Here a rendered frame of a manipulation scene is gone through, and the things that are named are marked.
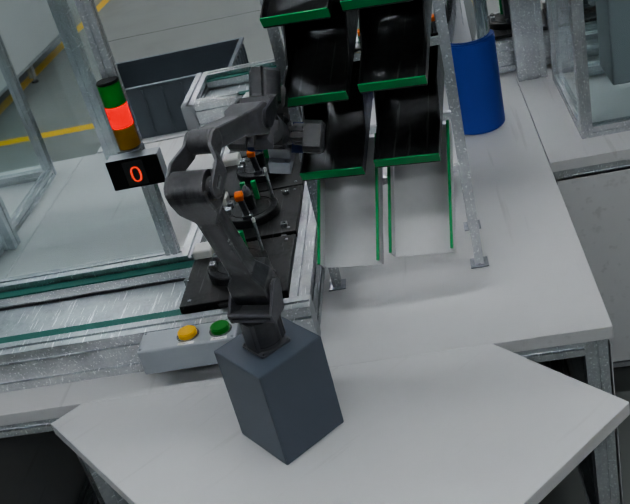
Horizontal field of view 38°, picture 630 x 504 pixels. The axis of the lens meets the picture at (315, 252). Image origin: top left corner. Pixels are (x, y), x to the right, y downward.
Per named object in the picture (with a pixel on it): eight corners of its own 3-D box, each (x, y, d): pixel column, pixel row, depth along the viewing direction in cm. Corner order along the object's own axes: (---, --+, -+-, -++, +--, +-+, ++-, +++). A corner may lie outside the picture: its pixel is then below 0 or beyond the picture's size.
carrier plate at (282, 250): (289, 297, 191) (287, 289, 190) (181, 314, 195) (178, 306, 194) (297, 240, 211) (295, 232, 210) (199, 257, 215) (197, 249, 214)
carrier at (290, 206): (297, 237, 213) (285, 190, 207) (200, 254, 217) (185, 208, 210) (304, 190, 233) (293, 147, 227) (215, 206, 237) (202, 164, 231)
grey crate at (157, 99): (245, 119, 382) (231, 68, 370) (107, 146, 392) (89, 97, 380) (256, 84, 418) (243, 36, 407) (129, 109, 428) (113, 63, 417)
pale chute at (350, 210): (384, 264, 187) (379, 259, 183) (323, 268, 191) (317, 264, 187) (382, 136, 193) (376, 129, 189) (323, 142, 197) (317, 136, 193)
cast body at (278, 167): (291, 174, 179) (287, 148, 173) (269, 173, 179) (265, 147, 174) (297, 145, 184) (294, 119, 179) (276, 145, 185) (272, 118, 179)
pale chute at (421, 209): (456, 252, 184) (453, 247, 180) (393, 257, 188) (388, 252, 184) (452, 123, 191) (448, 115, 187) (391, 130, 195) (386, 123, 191)
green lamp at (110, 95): (123, 106, 193) (115, 84, 191) (101, 110, 194) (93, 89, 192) (128, 97, 198) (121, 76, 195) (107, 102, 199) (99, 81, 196)
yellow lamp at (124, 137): (138, 148, 198) (131, 127, 196) (116, 152, 199) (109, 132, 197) (143, 139, 203) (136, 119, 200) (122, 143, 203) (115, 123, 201)
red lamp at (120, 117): (130, 127, 196) (123, 106, 194) (109, 131, 197) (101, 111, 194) (136, 118, 200) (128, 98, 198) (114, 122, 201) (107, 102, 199)
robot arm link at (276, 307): (275, 327, 152) (265, 296, 149) (227, 327, 156) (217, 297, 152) (286, 304, 158) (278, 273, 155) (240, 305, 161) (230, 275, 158)
